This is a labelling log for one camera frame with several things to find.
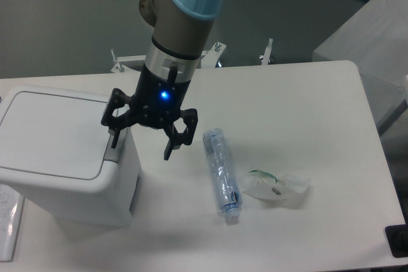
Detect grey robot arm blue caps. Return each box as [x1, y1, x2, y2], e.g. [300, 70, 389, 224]
[101, 0, 223, 159]

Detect crushed clear plastic bottle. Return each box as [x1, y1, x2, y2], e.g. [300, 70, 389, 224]
[202, 128, 242, 225]

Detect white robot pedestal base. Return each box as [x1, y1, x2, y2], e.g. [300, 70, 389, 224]
[110, 38, 274, 73]

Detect laminated paper sheet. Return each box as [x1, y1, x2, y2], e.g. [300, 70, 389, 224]
[1, 185, 25, 262]

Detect black device at table edge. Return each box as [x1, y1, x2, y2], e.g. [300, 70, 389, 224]
[385, 224, 407, 258]

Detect white push-lid trash can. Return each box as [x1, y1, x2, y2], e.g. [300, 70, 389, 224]
[1, 85, 142, 227]

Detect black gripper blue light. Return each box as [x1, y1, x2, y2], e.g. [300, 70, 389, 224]
[100, 63, 198, 161]

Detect grey cabinet beside table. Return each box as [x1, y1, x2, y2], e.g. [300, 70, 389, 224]
[312, 0, 407, 134]

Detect crumpled clear plastic wrapper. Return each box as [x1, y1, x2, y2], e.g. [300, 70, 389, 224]
[238, 169, 312, 210]

